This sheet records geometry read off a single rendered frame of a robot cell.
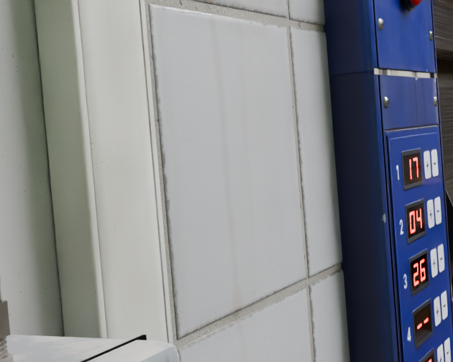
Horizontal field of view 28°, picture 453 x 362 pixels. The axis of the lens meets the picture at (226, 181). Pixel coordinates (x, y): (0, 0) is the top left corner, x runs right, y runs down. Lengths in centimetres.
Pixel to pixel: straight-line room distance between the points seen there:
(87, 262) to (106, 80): 7
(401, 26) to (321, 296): 20
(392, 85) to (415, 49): 7
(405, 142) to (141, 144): 31
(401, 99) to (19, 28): 35
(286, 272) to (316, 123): 10
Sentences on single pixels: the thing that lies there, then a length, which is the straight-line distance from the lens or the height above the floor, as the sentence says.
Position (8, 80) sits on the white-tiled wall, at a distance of 32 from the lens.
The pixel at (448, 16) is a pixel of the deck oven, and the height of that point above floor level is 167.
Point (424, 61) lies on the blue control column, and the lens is 69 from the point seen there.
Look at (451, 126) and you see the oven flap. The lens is 93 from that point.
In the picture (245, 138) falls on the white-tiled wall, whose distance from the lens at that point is 46.
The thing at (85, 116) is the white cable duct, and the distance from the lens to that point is 32.
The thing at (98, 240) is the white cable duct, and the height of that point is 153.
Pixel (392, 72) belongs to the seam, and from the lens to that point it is 61.
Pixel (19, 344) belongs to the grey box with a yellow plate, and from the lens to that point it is 28.
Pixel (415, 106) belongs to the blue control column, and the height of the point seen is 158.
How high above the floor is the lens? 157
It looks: 3 degrees down
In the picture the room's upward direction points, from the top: 5 degrees counter-clockwise
